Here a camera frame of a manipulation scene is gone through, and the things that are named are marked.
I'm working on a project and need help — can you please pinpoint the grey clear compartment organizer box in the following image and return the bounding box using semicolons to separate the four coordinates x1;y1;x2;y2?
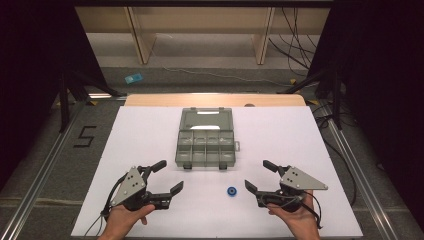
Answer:
174;106;241;171

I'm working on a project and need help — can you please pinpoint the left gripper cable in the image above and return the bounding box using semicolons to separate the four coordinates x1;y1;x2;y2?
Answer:
83;171;131;237

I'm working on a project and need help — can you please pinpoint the blue card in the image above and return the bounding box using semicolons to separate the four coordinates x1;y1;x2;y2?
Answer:
124;72;144;85

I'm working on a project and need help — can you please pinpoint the person's right hand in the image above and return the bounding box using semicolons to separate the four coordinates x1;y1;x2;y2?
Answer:
266;190;322;238

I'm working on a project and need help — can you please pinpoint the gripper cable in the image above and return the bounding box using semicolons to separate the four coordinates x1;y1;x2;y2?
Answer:
259;193;324;230
83;171;131;237

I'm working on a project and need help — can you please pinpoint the metal floor rail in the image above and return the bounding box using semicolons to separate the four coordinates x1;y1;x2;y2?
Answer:
323;114;400;240
0;97;92;240

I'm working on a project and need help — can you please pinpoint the person's left hand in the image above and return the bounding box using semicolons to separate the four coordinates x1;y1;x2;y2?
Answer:
98;203;157;238

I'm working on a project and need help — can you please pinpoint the white floor cable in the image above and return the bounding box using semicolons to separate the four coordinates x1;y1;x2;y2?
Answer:
162;65;293;88

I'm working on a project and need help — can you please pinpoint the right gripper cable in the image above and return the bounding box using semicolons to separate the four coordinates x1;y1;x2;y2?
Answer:
259;193;324;230

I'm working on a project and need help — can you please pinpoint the black metal stand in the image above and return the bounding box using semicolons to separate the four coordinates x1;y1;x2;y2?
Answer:
275;65;345;132
57;70;128;134

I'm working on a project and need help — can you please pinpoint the light wooden shelf unit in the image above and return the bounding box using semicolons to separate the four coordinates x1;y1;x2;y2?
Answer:
74;5;332;66

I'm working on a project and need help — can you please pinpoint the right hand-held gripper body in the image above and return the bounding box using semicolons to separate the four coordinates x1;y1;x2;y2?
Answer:
255;165;329;213

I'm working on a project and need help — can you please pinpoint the black floor cable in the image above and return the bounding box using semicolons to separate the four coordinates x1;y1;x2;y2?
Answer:
311;101;358;208

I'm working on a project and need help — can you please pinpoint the black curtain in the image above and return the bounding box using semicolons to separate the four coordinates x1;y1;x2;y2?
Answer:
0;0;128;193
305;0;424;233

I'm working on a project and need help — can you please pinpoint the bundle of black cables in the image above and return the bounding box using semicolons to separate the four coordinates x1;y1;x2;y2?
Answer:
268;6;322;78

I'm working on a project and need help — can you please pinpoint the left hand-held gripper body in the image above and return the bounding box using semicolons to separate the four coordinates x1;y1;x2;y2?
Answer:
101;165;172;213

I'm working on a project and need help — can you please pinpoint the white table sheet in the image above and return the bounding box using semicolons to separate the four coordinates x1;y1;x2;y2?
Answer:
70;105;364;239

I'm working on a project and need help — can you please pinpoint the wooden table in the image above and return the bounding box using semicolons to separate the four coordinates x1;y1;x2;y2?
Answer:
123;93;307;108

